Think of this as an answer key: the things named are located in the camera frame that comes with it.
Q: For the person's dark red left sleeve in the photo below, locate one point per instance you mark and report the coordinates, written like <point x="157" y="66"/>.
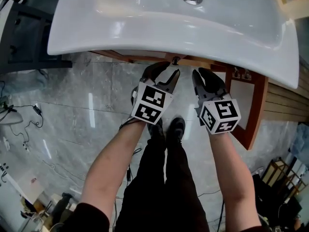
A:
<point x="84" y="217"/>

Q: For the chrome door hinge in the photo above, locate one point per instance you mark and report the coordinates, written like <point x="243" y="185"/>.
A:
<point x="236" y="73"/>
<point x="246" y="75"/>

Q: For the wooden vanity cabinet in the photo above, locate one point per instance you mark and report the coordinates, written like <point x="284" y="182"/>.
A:
<point x="205" y="63"/>

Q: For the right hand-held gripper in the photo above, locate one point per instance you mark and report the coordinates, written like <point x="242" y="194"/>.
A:
<point x="220" y="115"/>

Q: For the person's left forearm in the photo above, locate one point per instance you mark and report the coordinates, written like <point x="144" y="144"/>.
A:
<point x="108" y="170"/>

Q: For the black metal frame stand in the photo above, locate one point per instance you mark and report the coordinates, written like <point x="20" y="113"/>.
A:
<point x="29" y="33"/>

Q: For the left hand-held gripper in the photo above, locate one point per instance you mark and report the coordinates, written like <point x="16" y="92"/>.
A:
<point x="150" y="103"/>

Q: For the dark cabinet door knob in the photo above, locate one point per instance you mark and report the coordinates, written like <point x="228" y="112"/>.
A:
<point x="175" y="60"/>

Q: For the person's right black shoe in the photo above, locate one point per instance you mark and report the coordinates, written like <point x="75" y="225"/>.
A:
<point x="177" y="128"/>

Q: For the white ceramic sink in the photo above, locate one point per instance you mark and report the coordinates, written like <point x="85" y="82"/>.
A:
<point x="154" y="25"/>

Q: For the black power adapter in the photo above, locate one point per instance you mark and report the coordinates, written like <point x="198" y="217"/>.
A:
<point x="37" y="110"/>

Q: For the person's black shoe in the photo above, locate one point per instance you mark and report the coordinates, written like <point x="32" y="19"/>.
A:
<point x="156" y="130"/>
<point x="177" y="128"/>

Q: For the wooden cabinet door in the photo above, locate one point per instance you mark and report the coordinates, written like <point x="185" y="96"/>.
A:
<point x="258" y="110"/>

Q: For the person's left black shoe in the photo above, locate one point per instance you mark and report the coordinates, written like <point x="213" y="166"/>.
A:
<point x="156" y="130"/>

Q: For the wooden slatted panel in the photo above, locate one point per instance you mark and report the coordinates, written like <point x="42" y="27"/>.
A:
<point x="285" y="100"/>

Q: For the person's dark red sleeve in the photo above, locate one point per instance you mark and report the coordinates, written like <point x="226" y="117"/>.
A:
<point x="253" y="229"/>
<point x="84" y="217"/>

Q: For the wooden frame rack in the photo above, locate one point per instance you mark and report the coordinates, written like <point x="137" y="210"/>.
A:
<point x="282" y="175"/>

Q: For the black bag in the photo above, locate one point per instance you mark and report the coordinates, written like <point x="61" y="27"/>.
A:
<point x="268" y="197"/>

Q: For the person's right forearm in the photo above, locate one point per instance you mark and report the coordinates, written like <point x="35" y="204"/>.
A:
<point x="231" y="173"/>

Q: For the person's dark red right sleeve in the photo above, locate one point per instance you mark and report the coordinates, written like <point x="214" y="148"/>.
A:
<point x="253" y="229"/>

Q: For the black plug adapter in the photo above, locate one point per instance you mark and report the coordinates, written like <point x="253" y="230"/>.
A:
<point x="129" y="174"/>

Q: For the person's black trousers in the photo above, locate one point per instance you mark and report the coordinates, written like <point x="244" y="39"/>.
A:
<point x="164" y="192"/>

